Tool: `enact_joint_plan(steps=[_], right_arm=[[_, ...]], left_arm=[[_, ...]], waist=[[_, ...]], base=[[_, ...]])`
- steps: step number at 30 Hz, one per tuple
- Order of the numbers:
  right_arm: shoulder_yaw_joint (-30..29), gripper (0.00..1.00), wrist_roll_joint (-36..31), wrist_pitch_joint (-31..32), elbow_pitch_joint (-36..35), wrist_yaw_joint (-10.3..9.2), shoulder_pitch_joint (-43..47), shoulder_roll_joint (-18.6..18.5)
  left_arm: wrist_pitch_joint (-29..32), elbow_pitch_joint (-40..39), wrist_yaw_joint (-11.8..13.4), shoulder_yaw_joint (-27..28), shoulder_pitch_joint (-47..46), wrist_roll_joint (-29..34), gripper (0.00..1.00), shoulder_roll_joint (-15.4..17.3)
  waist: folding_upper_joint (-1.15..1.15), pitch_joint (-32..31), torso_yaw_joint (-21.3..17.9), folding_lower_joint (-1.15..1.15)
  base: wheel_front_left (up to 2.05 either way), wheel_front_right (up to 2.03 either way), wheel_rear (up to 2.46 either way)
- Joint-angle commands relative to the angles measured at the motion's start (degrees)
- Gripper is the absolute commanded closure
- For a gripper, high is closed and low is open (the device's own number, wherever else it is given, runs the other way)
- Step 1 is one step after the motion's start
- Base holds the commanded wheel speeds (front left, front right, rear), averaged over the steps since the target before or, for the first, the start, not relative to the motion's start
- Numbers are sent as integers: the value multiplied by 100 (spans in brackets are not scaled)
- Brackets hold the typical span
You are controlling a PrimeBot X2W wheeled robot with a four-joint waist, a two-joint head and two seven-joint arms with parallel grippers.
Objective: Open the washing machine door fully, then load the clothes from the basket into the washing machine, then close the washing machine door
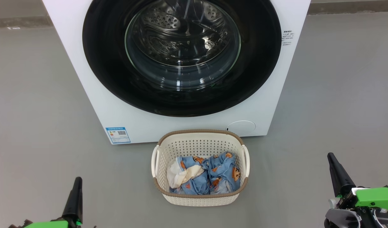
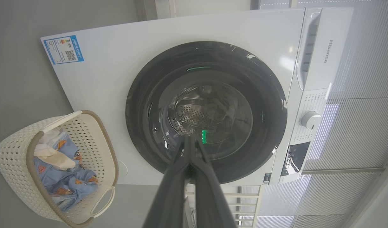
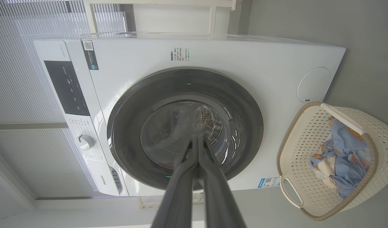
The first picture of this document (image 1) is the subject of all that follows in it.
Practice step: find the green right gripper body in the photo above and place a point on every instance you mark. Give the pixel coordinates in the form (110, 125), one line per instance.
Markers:
(376, 198)

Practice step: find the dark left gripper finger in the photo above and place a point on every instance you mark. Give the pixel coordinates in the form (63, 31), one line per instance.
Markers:
(75, 202)

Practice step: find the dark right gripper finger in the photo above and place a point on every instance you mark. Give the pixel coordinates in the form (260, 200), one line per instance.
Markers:
(339, 177)

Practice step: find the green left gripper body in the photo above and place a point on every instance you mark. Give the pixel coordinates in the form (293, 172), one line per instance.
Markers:
(48, 224)

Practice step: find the blue cartoon print garment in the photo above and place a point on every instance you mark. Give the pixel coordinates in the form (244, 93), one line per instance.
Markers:
(225, 177)

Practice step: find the black round washer door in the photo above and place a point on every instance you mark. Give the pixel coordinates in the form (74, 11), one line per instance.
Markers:
(102, 63)

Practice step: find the white front-load washing machine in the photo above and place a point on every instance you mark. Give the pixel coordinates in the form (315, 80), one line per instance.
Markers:
(102, 104)

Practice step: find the stainless steel washing machine drum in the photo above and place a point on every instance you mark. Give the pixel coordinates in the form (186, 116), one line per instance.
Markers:
(168, 22)

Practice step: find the blue energy label sticker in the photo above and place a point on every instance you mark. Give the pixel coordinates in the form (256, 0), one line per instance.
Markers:
(118, 135)

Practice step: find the round white filter cover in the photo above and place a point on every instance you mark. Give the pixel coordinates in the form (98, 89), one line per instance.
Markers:
(241, 126)

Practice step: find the cream perforated laundry basket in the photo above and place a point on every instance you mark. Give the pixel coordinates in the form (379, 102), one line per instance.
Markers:
(200, 142)

